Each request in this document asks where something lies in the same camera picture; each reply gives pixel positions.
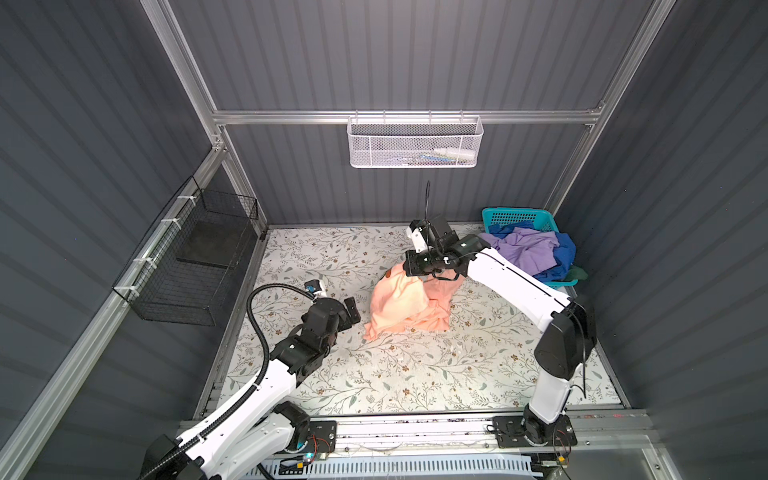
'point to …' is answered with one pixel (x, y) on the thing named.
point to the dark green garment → (576, 273)
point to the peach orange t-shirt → (401, 302)
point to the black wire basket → (180, 273)
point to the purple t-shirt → (527, 250)
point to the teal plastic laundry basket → (541, 218)
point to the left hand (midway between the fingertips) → (341, 305)
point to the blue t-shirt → (565, 253)
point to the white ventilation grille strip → (290, 465)
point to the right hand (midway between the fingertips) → (406, 267)
